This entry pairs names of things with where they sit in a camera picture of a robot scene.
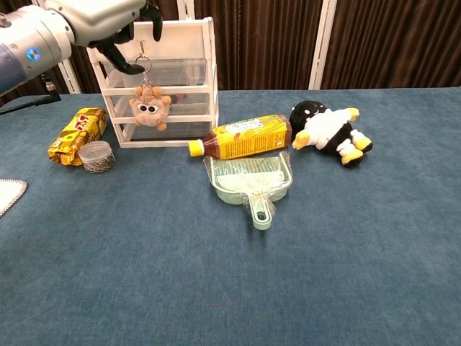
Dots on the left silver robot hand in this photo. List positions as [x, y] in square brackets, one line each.
[101, 18]

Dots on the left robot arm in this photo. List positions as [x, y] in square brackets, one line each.
[32, 47]

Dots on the white plastic drawer unit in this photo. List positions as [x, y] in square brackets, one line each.
[187, 39]

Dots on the clear plastic drawer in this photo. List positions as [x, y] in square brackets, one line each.
[191, 105]
[180, 74]
[180, 131]

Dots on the yellow snack bag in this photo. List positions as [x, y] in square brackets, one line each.
[75, 133]

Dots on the clear round jar of clips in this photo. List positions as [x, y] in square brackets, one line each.
[96, 158]

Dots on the dark brown curtain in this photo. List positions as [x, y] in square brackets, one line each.
[266, 43]

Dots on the yellow label tea bottle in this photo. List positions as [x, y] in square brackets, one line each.
[248, 138]

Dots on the white cloth mat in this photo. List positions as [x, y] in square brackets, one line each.
[9, 192]

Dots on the green dustpan in plastic wrap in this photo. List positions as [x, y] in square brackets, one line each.
[248, 180]

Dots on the black and white plush doll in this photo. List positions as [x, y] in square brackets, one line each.
[324, 129]

